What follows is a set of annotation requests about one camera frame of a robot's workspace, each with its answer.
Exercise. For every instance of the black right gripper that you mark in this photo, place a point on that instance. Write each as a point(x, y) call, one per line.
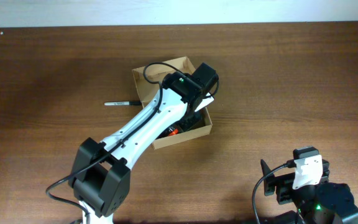
point(283, 189)

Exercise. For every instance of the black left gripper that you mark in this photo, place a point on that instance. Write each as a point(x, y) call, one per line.
point(188, 121)

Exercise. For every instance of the black white marker pen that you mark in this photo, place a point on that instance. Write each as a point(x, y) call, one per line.
point(123, 103)

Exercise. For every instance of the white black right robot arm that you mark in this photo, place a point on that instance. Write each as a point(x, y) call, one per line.
point(323, 203)

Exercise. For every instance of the brown cardboard box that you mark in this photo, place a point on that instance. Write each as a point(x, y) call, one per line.
point(146, 93)

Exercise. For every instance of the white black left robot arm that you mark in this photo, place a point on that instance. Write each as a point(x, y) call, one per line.
point(102, 170)

